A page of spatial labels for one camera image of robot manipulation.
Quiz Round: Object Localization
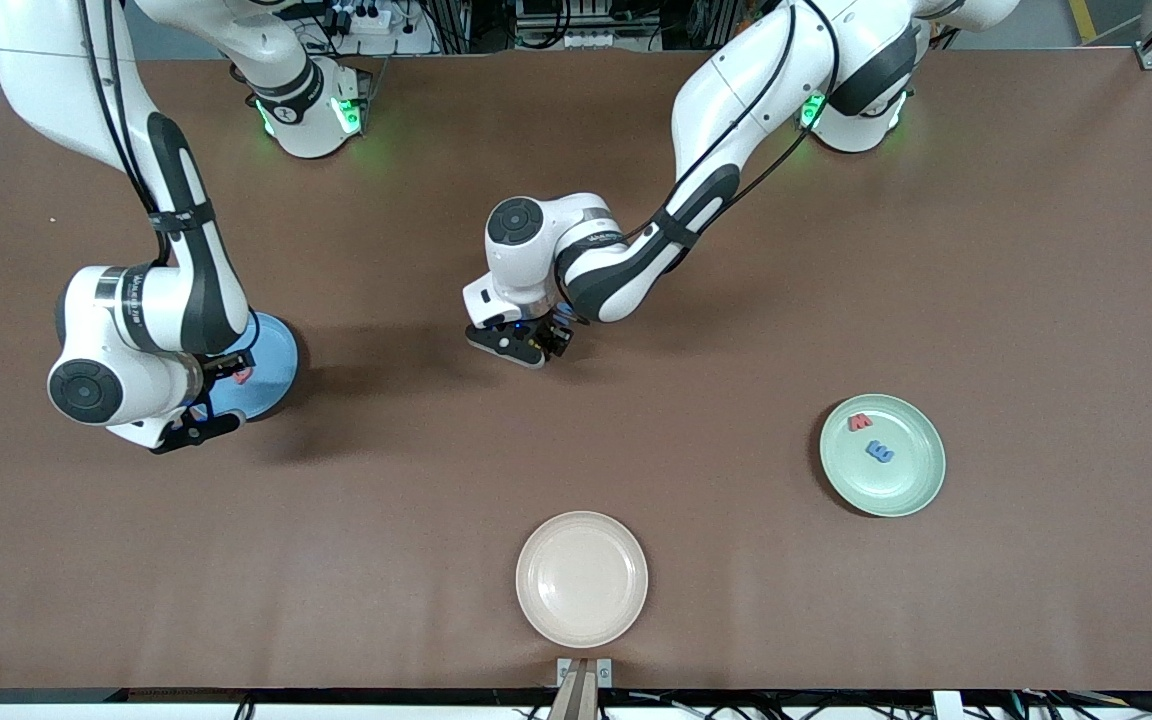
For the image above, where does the blue plate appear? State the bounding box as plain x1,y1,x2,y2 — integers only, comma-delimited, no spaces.
198,313,299,422

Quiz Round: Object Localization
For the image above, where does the beige plate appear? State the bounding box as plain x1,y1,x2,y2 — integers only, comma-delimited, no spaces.
515,511,649,649

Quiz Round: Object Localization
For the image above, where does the green plate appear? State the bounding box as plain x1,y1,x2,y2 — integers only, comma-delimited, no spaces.
819,393,947,518

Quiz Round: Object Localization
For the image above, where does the brown table cover sheet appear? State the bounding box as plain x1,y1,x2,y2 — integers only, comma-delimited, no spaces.
0,48,1152,693

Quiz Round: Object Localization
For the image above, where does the black electronics rack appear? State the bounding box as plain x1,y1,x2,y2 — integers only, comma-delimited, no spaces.
511,0,682,53

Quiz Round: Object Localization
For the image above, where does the white power strip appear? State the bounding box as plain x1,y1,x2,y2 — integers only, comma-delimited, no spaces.
321,3,437,56

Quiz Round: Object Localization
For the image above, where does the aluminium beam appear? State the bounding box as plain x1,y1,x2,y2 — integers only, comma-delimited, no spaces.
548,668,600,720

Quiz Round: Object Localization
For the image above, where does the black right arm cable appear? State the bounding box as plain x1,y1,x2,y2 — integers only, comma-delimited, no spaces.
76,0,264,366

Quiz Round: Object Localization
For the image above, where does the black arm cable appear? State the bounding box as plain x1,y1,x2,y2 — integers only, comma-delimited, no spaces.
76,0,264,366
636,0,842,241

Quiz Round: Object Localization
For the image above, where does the silver metal bracket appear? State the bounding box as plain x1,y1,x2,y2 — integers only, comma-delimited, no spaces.
557,657,613,689

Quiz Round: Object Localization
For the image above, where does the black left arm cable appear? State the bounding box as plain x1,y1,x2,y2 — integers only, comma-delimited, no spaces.
636,0,842,241

